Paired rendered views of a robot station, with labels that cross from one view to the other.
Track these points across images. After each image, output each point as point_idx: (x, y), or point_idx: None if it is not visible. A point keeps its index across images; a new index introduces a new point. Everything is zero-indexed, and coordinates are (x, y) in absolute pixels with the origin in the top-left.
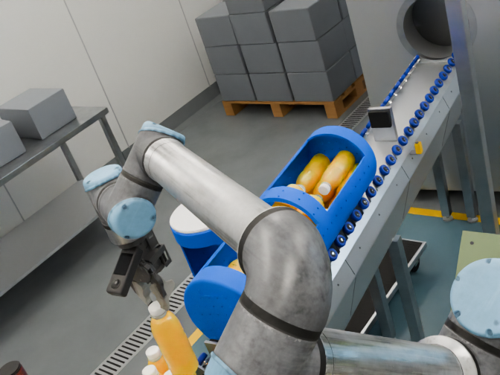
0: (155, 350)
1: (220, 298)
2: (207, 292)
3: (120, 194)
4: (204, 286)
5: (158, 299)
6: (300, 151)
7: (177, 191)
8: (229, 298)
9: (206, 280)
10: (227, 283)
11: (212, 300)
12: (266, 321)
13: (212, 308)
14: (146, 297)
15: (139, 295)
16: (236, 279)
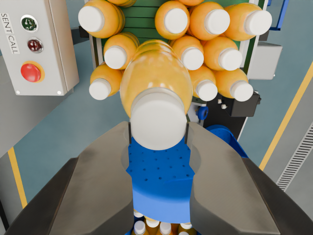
0: (237, 93)
1: (168, 176)
2: (188, 182)
3: None
4: (189, 190)
5: (111, 147)
6: None
7: None
8: (154, 178)
9: (185, 202)
10: (152, 201)
11: (183, 173)
12: None
13: (186, 163)
14: (191, 147)
15: (224, 153)
16: (145, 206)
